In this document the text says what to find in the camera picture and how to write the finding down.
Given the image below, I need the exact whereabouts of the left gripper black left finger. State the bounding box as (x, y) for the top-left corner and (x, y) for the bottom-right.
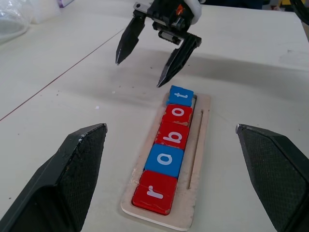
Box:
(0, 123), (108, 232)

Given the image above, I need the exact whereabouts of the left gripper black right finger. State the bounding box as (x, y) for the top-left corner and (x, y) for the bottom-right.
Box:
(235, 123), (309, 232)

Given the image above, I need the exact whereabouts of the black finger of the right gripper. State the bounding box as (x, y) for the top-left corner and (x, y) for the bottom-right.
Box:
(115, 14), (146, 66)
(156, 33), (203, 88)

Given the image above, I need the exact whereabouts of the blue letter tile t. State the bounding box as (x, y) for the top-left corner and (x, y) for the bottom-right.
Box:
(166, 85), (195, 107)

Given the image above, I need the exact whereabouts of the red letter tile o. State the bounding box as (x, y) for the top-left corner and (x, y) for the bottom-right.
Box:
(162, 104), (194, 127)

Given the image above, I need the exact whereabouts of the red letter tile b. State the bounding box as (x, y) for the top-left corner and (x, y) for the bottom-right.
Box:
(154, 121), (190, 151)

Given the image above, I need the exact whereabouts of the wooden letter tile rack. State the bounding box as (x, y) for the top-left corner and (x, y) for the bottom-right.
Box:
(120, 92), (212, 230)

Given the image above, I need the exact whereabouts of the red letter tile r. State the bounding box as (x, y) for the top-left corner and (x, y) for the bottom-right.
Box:
(131, 170), (179, 216)

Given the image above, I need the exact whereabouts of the purple tissue box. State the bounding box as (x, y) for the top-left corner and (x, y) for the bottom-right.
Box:
(58, 0), (76, 8)

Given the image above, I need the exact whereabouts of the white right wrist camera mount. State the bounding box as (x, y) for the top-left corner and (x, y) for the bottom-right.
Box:
(186, 0), (203, 25)

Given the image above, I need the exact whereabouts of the tall clear bag with cables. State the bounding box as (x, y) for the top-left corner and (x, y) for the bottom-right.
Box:
(0, 0), (31, 46)

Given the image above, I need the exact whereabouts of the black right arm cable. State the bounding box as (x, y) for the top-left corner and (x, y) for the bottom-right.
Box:
(289, 0), (309, 26)

